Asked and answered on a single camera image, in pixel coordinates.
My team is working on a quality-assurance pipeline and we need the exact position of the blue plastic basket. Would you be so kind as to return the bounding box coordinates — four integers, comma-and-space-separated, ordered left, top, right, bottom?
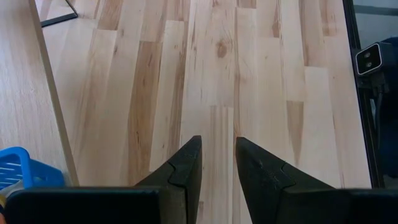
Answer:
0, 146, 66, 191

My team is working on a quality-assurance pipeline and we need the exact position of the black camera cable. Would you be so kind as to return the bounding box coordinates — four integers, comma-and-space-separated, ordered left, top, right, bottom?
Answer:
374, 83, 385, 150

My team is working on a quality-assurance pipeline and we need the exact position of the wide white rubber band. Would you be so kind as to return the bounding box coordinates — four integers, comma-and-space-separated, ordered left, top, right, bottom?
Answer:
0, 182, 25, 200

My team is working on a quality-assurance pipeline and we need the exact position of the black aluminium rig frame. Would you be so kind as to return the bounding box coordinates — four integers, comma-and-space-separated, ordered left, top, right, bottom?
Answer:
341, 0, 386, 189

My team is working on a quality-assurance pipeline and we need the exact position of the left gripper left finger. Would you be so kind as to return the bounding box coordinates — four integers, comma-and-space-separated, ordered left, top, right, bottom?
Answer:
4, 136, 203, 224

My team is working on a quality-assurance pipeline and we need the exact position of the black depth camera silver face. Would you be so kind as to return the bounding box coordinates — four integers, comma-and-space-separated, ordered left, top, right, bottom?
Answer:
355, 42, 396, 94

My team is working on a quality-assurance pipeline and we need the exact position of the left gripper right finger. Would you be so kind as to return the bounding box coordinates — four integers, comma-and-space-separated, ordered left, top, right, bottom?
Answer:
235, 137, 398, 224

